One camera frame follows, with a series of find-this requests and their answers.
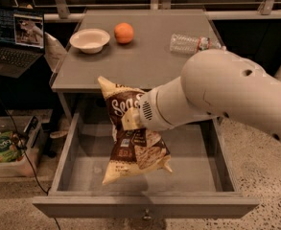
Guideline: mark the clear plastic water bottle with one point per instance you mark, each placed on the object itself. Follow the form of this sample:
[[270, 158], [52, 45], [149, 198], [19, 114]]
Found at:
[[189, 45]]

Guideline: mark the orange fruit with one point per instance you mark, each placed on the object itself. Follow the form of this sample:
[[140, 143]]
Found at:
[[123, 33]]

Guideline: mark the black laptop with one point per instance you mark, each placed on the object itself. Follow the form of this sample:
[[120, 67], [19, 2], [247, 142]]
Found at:
[[21, 40]]

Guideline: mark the brown sea salt chip bag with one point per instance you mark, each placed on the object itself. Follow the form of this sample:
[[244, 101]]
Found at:
[[135, 151]]

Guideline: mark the metal drawer knob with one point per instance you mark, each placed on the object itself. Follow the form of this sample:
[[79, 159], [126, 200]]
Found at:
[[147, 215]]

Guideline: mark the green snack bag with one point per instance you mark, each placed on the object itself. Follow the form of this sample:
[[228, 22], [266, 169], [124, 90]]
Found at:
[[9, 149]]

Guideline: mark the white storage bin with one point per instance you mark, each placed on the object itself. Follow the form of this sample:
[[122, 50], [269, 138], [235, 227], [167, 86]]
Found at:
[[21, 144]]

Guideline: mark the grey open top drawer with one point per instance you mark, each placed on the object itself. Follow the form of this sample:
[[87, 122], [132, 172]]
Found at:
[[202, 184]]

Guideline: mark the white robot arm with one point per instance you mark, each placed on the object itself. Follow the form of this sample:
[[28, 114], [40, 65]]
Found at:
[[212, 83]]

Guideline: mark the white paper sheet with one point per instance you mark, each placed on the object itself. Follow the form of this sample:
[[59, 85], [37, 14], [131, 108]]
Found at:
[[54, 52]]

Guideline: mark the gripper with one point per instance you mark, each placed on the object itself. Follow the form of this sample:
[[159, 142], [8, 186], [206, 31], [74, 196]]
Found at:
[[147, 110]]

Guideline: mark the white bowl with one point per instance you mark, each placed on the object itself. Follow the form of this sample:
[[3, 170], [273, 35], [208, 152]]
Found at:
[[90, 41]]

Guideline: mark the grey counter cabinet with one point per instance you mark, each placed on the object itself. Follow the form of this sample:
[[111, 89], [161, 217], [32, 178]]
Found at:
[[145, 63]]

